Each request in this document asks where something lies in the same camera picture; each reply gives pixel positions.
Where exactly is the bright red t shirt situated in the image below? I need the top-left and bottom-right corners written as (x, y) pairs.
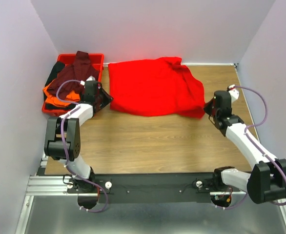
top-left (108, 57), bottom-right (205, 119)

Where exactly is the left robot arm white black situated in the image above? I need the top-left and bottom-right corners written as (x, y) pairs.
top-left (44, 78), bottom-right (113, 193)

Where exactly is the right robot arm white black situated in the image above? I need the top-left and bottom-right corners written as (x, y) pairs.
top-left (204, 85), bottom-right (286, 206)

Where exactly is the orange t shirt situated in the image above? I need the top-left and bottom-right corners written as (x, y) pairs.
top-left (43, 84), bottom-right (81, 109)

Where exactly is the maroon t shirt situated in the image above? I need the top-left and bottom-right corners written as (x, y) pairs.
top-left (48, 51), bottom-right (103, 96)

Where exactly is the red plastic bin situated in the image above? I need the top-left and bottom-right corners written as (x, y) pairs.
top-left (42, 51), bottom-right (104, 117)

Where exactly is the black t shirt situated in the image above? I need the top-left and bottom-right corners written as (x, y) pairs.
top-left (45, 61), bottom-right (65, 86)

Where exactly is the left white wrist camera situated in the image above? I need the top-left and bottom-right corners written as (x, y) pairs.
top-left (80, 76), bottom-right (96, 86)

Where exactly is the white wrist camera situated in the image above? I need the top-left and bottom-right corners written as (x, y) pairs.
top-left (80, 76), bottom-right (96, 86)
top-left (227, 84), bottom-right (240, 103)

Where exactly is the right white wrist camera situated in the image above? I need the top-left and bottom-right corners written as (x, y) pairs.
top-left (227, 84), bottom-right (240, 103)

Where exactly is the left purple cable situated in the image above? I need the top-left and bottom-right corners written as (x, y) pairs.
top-left (56, 79), bottom-right (109, 213)

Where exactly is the purple cable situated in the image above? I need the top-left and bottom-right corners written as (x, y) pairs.
top-left (215, 85), bottom-right (286, 210)
top-left (56, 79), bottom-right (109, 213)

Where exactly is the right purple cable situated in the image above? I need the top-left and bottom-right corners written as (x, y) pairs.
top-left (215, 85), bottom-right (286, 210)

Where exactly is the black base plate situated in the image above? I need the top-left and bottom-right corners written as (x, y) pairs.
top-left (67, 172), bottom-right (241, 204)

